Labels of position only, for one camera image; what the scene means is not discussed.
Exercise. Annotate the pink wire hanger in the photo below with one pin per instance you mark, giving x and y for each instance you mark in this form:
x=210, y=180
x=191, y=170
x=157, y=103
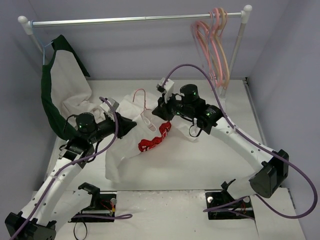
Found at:
x=145, y=114

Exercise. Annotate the pink hanger on rail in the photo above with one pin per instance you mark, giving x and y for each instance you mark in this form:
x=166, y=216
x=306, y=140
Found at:
x=220, y=62

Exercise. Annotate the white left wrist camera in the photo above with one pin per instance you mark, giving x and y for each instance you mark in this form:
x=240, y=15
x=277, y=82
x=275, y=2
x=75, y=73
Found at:
x=109, y=107

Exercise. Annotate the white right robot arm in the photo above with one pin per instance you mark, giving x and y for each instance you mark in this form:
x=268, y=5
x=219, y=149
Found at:
x=269, y=171

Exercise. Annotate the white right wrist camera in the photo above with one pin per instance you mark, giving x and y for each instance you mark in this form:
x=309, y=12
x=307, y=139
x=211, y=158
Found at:
x=166, y=87

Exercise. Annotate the blue wire hanger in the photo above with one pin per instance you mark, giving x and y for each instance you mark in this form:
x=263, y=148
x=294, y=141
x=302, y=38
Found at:
x=45, y=52

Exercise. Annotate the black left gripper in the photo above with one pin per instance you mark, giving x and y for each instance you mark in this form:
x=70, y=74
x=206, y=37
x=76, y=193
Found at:
x=119, y=123

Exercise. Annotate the white t-shirt red logo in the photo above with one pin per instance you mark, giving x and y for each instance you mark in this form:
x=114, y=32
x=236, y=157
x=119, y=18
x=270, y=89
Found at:
x=150, y=131

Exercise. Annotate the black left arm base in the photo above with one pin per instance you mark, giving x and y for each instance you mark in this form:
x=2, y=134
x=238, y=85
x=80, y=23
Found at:
x=102, y=204

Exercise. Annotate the green and white hanging shirt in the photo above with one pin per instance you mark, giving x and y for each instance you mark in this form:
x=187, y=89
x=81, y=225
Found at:
x=64, y=88

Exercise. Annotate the silver clothes rail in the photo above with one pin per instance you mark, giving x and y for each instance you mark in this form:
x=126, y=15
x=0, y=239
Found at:
x=29, y=26

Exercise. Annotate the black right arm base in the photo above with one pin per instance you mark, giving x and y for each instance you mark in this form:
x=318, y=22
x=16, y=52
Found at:
x=227, y=208

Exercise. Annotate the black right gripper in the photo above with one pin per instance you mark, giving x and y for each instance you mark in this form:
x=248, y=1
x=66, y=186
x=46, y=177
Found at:
x=164, y=108

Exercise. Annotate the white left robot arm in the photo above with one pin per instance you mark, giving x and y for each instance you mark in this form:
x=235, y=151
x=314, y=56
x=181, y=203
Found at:
x=47, y=211

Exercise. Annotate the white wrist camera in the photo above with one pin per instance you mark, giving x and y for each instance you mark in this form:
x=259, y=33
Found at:
x=109, y=107
x=166, y=87

